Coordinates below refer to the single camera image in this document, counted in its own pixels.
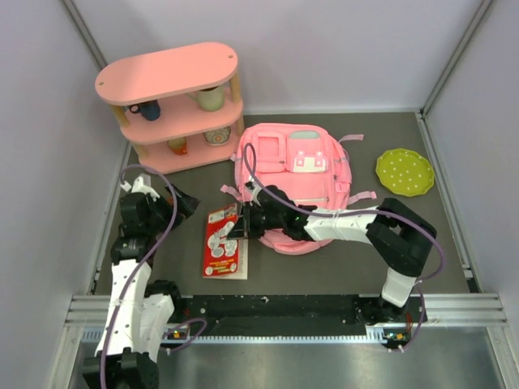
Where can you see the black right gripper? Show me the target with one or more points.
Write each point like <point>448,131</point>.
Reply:
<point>241,230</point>

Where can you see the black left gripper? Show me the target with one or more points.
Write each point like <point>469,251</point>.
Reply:
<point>186,204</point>

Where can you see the red cover book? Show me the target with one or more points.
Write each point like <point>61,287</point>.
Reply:
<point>224,258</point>

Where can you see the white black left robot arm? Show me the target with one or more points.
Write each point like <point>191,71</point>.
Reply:
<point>126,356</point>

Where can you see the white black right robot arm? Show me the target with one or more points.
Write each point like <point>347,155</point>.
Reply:
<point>401,237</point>

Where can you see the orange cup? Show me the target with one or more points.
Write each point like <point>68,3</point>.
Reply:
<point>178,146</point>

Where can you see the patterned ceramic bowl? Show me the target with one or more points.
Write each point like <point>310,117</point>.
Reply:
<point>218,137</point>

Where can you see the pink three-tier wooden shelf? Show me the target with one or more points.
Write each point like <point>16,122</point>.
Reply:
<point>167,76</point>

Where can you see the dark blue mug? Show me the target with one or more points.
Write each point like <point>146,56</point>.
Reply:
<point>149,110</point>

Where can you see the pale green mug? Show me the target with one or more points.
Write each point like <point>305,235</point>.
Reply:
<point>209,99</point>

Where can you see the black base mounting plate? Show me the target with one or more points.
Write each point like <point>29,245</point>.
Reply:
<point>292,314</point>

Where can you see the green polka dot plate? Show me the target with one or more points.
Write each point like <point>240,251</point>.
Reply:
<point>405,172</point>

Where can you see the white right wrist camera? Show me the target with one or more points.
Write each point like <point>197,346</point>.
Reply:
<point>254,190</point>

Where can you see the grey slotted cable duct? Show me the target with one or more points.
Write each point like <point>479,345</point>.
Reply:
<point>377,334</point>

